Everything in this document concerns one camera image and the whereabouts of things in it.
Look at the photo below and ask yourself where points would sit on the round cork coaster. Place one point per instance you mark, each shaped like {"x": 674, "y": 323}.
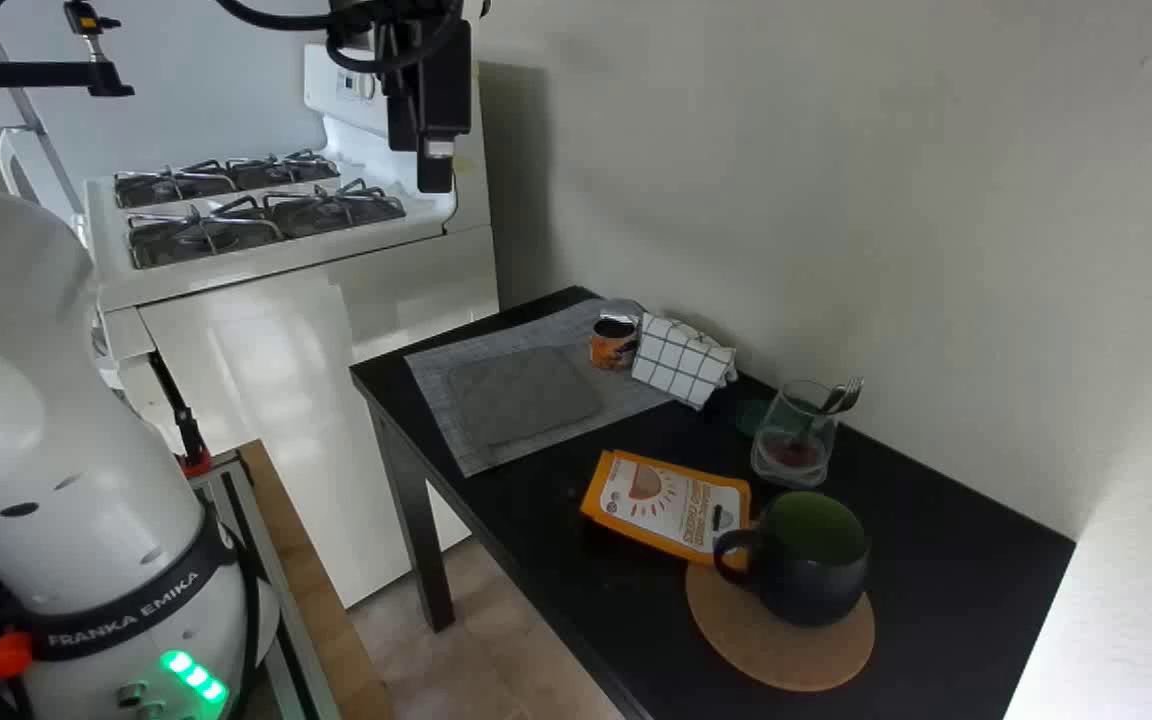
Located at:
{"x": 762, "y": 652}

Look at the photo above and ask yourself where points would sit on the grey woven placemat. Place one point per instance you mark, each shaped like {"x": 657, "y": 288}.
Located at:
{"x": 522, "y": 325}

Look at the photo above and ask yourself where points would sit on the black mug green inside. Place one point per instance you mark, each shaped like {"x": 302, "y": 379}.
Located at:
{"x": 809, "y": 561}

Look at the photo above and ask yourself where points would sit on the black stand with orange clamp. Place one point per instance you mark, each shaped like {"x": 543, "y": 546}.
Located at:
{"x": 41, "y": 76}

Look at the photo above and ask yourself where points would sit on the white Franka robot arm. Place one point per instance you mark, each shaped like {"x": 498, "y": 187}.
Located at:
{"x": 59, "y": 467}

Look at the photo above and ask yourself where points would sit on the orange dried mango package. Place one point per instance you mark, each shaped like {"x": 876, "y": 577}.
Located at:
{"x": 662, "y": 505}

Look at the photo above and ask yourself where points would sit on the small orange jar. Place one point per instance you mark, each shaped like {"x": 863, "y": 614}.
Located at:
{"x": 606, "y": 351}

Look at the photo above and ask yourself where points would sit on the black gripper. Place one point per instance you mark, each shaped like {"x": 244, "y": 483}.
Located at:
{"x": 430, "y": 82}

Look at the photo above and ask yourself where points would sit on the clear glass cup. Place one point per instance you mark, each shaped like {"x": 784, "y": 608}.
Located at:
{"x": 799, "y": 443}

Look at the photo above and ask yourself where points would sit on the black side table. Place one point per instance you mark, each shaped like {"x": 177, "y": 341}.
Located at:
{"x": 951, "y": 586}

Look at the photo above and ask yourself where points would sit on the wooden board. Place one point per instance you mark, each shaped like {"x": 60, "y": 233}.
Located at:
{"x": 322, "y": 614}

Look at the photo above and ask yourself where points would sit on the black tripod leg red collar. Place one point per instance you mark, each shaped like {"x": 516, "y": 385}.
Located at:
{"x": 181, "y": 427}

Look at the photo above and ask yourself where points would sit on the white gas stove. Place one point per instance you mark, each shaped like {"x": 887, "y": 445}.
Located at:
{"x": 268, "y": 375}

